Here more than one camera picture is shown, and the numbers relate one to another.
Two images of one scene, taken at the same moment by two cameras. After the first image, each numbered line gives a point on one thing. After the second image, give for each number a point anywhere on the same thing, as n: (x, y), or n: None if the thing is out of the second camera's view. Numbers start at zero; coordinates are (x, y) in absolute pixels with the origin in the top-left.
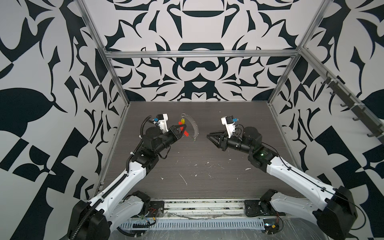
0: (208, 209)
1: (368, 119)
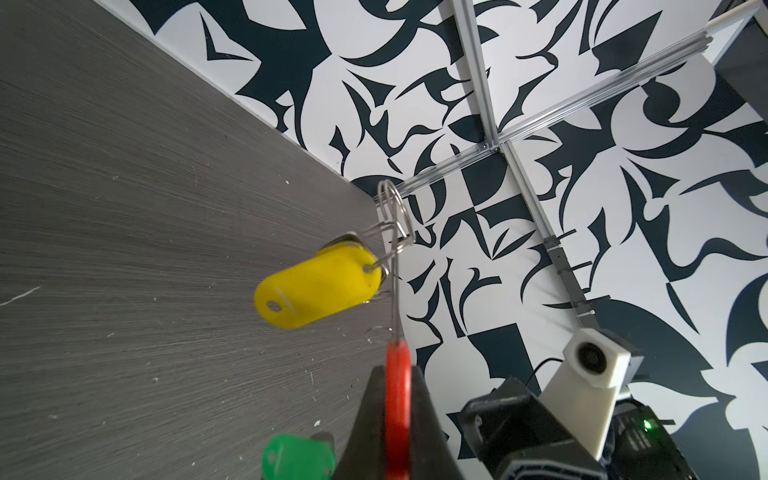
0: None
1: (582, 306)
